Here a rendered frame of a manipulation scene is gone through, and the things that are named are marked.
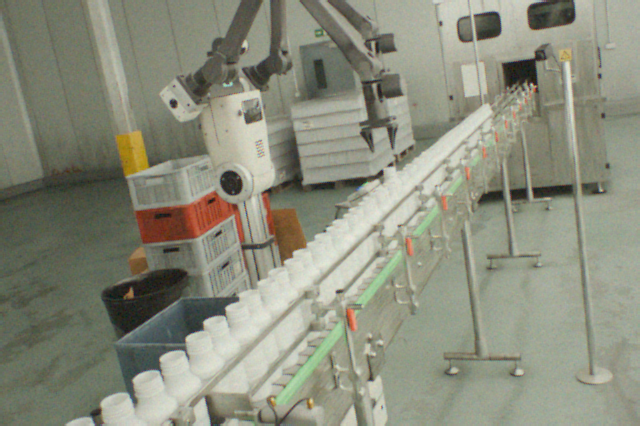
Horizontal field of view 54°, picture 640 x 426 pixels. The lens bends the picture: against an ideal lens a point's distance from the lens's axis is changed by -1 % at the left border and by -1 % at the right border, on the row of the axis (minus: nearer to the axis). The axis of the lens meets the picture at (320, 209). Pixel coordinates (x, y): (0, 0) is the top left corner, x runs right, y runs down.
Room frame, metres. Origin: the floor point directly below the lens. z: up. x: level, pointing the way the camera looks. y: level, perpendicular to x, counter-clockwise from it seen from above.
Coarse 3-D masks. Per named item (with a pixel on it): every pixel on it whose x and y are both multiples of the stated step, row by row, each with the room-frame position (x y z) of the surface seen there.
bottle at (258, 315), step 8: (240, 296) 1.07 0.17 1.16; (248, 296) 1.09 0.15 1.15; (256, 296) 1.06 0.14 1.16; (248, 304) 1.05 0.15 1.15; (256, 304) 1.06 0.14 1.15; (256, 312) 1.05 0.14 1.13; (264, 312) 1.06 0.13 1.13; (256, 320) 1.05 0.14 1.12; (264, 320) 1.05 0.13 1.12; (264, 328) 1.05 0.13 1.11; (272, 336) 1.06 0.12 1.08; (264, 344) 1.04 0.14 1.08; (272, 344) 1.05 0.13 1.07; (272, 352) 1.05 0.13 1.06; (272, 360) 1.05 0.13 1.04; (280, 368) 1.06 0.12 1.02; (272, 376) 1.04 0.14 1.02; (280, 376) 1.06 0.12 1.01
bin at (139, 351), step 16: (176, 304) 1.76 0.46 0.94; (192, 304) 1.78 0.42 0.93; (208, 304) 1.76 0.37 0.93; (224, 304) 1.74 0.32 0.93; (160, 320) 1.69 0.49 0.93; (176, 320) 1.75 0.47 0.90; (192, 320) 1.79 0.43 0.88; (128, 336) 1.57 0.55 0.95; (144, 336) 1.62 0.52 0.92; (160, 336) 1.67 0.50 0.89; (176, 336) 1.73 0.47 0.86; (128, 352) 1.50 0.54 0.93; (144, 352) 1.48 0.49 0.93; (160, 352) 1.46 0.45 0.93; (128, 368) 1.51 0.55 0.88; (144, 368) 1.49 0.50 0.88; (160, 368) 1.47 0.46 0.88; (128, 384) 1.52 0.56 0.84
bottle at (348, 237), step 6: (336, 222) 1.50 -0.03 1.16; (342, 222) 1.48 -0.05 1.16; (342, 228) 1.48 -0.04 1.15; (348, 228) 1.48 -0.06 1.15; (348, 234) 1.48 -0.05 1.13; (348, 240) 1.47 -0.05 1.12; (354, 240) 1.48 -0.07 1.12; (354, 252) 1.47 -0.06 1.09; (354, 258) 1.47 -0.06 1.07; (354, 264) 1.47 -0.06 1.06; (354, 270) 1.47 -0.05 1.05; (360, 282) 1.47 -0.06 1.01
